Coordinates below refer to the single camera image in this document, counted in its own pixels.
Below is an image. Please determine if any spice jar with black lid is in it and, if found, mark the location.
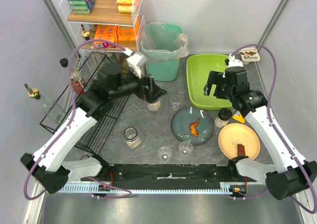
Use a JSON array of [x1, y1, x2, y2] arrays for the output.
[[214, 108, 232, 128]]

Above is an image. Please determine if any sauce bottle with black cap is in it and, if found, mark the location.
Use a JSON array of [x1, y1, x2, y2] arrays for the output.
[[70, 67, 87, 96]]

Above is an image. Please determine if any glass bottle with gold pourer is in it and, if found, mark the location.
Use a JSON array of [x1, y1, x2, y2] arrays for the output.
[[81, 24, 91, 41], [24, 83, 66, 125]]

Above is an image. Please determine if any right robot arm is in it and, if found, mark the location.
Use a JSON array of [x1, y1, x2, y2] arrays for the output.
[[204, 66, 317, 200]]

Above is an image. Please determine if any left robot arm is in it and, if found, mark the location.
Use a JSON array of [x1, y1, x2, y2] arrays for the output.
[[20, 63, 166, 194]]

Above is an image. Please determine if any open glass jar with powder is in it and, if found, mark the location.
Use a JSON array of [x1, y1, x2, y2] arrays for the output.
[[123, 127, 142, 149], [147, 99, 161, 112]]

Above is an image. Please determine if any pudding cup with foil lid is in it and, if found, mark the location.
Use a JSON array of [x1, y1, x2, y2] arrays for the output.
[[239, 47, 260, 65]]

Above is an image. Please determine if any yellow snack packet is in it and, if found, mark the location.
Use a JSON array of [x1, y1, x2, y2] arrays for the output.
[[232, 111, 246, 124]]

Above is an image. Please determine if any green plastic tub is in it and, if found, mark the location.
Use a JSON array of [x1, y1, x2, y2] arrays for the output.
[[186, 54, 232, 110]]

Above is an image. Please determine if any teal trash bin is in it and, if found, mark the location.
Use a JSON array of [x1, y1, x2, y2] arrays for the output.
[[140, 22, 185, 82]]

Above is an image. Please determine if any blue ceramic plate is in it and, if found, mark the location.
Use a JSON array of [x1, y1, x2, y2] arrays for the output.
[[171, 107, 214, 146]]

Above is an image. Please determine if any clear plastic bin liner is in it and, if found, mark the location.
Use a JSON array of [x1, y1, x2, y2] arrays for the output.
[[140, 22, 189, 63]]

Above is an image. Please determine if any yellow plate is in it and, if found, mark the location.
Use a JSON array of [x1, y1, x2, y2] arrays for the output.
[[218, 123, 261, 160]]

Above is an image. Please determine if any orange chicken wing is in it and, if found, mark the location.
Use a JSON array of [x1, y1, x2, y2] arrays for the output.
[[190, 119, 200, 137]]

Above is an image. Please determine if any brown meat piece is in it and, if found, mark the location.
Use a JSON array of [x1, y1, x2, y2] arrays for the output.
[[237, 144, 246, 156]]

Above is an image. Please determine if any orange pink box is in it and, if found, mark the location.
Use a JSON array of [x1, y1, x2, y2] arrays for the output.
[[94, 24, 118, 49]]

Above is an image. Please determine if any blue green sponge pack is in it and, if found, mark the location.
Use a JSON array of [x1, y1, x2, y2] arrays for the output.
[[68, 0, 96, 14]]

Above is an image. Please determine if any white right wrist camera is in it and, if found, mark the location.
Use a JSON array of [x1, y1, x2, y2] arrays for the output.
[[225, 54, 243, 68]]

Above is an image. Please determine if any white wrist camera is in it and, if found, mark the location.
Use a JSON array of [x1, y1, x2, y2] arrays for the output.
[[225, 54, 243, 68], [124, 49, 147, 79]]

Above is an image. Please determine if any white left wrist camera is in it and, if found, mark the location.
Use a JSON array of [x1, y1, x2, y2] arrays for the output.
[[124, 49, 147, 79]]

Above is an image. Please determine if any white wire shelf rack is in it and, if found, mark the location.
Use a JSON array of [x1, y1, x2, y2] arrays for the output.
[[58, 0, 146, 83]]

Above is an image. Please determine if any black wire dish rack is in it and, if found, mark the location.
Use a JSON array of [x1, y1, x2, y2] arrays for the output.
[[39, 52, 129, 154]]

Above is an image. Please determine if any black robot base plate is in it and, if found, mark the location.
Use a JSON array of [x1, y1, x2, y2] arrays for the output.
[[95, 164, 245, 189]]

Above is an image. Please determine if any white toothed cable rail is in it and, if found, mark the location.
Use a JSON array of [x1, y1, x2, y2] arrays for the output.
[[58, 182, 237, 195]]

